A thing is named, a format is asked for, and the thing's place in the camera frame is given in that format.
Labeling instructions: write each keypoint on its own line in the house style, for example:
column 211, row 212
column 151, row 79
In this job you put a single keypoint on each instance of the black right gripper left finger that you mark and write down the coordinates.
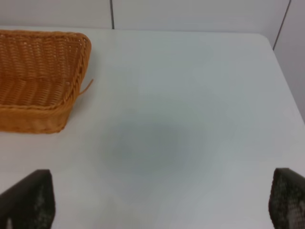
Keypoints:
column 30, row 203

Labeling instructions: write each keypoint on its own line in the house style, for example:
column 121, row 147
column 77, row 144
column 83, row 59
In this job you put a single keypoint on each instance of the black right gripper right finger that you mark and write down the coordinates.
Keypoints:
column 287, row 200

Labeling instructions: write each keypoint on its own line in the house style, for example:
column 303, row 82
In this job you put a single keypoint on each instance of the orange wicker basket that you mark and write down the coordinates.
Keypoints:
column 41, row 73

